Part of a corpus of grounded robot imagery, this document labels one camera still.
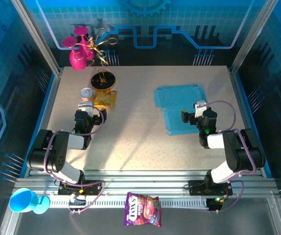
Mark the blue paper box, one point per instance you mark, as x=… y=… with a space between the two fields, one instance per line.
x=174 y=98

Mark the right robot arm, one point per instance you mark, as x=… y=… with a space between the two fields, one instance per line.
x=240 y=151

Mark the silver topped drink can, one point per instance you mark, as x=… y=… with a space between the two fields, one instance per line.
x=87 y=93

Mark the yellow snack packet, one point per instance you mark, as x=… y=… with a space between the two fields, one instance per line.
x=106 y=98

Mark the pink plastic goblet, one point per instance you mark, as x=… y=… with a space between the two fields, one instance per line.
x=86 y=46
x=77 y=61

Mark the small black controller board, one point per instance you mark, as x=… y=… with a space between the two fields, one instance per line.
x=215 y=204
x=77 y=202

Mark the blue plastic goblet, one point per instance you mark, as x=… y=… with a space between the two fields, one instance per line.
x=22 y=200

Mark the purple candy bag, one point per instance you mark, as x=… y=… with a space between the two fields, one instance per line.
x=142 y=210

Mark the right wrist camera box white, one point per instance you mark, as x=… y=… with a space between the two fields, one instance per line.
x=200 y=109

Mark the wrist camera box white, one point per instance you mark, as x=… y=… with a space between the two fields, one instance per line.
x=200 y=109
x=86 y=106

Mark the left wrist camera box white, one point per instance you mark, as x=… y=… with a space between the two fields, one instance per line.
x=86 y=106

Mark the aluminium table side rail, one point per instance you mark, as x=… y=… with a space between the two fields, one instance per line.
x=52 y=93
x=240 y=98

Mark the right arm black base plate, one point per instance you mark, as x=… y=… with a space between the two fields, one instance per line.
x=195 y=187

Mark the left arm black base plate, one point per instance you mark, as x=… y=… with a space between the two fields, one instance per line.
x=96 y=188

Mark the aluminium frame rail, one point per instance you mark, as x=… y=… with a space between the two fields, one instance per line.
x=142 y=181

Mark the aluminium frame post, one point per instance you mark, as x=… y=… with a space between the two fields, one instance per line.
x=38 y=36
x=252 y=36

